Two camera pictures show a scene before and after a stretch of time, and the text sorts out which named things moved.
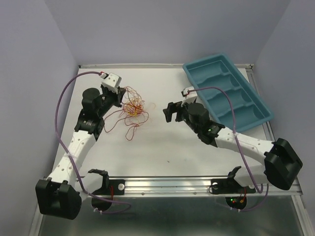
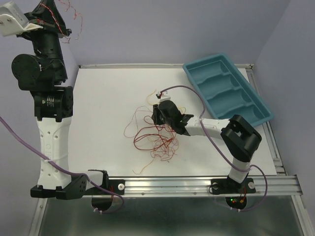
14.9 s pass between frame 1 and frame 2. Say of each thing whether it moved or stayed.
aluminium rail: stayed
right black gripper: moved
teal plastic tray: stayed
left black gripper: moved
